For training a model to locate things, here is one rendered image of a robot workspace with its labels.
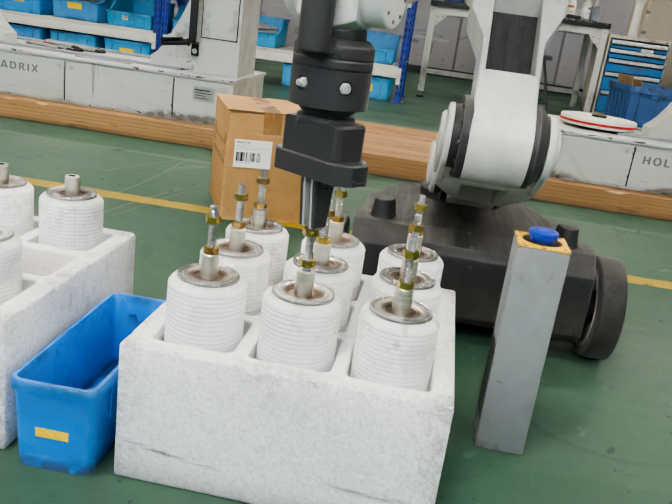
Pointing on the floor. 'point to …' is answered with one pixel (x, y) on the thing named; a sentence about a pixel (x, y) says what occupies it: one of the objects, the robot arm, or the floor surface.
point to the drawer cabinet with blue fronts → (654, 64)
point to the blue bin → (76, 388)
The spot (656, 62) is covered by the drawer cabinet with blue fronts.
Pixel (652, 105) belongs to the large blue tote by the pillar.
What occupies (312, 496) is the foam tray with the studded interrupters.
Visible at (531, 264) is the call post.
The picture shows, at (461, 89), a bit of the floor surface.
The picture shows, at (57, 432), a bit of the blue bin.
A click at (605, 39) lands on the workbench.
